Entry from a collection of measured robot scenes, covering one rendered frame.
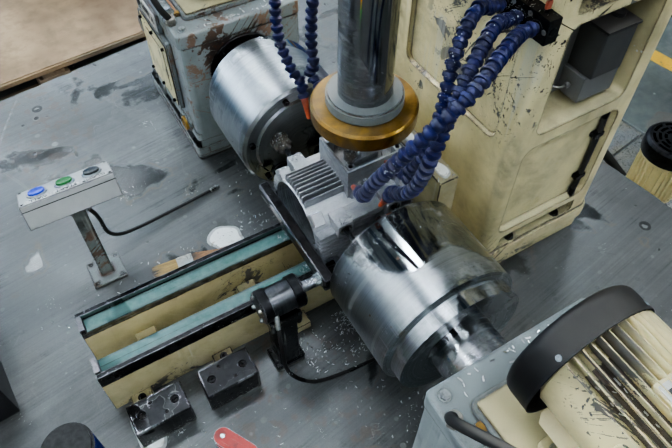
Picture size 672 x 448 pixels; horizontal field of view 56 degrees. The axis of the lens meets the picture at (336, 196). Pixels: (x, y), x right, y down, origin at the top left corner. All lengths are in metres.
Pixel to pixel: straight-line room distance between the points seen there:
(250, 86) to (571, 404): 0.81
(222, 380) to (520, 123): 0.68
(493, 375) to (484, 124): 0.46
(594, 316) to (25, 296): 1.13
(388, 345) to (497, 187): 0.37
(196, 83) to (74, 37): 1.87
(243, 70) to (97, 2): 2.26
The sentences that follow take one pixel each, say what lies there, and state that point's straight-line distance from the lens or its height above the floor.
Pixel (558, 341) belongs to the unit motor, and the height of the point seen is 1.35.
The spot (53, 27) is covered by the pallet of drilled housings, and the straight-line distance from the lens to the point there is 3.38.
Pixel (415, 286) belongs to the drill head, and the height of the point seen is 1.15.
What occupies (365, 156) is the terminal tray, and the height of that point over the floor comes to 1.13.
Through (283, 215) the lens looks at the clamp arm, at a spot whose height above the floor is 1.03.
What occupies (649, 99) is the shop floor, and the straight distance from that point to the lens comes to 3.28.
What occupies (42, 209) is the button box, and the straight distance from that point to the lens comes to 1.24.
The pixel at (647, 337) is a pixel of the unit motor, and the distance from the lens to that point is 0.73.
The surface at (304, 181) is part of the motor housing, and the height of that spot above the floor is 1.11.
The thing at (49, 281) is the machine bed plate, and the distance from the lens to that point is 1.47.
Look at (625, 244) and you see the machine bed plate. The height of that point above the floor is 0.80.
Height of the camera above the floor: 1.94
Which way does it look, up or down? 50 degrees down
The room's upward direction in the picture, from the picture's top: straight up
